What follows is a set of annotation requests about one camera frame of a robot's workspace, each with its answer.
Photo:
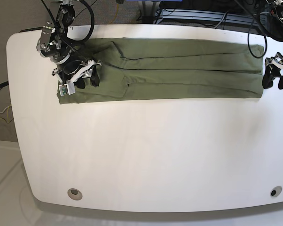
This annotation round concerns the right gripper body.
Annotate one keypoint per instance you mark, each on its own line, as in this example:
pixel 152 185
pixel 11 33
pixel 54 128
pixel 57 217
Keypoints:
pixel 73 70

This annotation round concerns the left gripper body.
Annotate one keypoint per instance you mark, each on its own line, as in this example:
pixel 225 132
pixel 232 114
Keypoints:
pixel 273 62

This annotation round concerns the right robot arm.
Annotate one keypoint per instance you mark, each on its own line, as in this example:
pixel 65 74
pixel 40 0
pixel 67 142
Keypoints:
pixel 54 42

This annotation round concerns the table grommet hole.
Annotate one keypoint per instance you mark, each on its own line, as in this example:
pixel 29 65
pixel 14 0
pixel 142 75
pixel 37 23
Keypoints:
pixel 276 191
pixel 74 194

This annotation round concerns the left table grommet hole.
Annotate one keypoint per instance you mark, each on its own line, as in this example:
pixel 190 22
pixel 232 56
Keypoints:
pixel 74 194

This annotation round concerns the silver equipment rack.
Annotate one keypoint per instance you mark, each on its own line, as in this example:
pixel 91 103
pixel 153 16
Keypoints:
pixel 153 12

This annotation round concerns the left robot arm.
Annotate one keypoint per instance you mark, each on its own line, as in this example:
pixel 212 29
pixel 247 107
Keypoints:
pixel 269 19

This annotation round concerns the right table grommet hole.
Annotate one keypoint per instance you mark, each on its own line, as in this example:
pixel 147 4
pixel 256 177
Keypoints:
pixel 276 191

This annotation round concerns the olive green T-shirt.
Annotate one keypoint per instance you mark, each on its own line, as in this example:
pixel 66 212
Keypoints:
pixel 146 69

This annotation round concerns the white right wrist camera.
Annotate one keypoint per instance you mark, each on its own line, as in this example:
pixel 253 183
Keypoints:
pixel 66 89

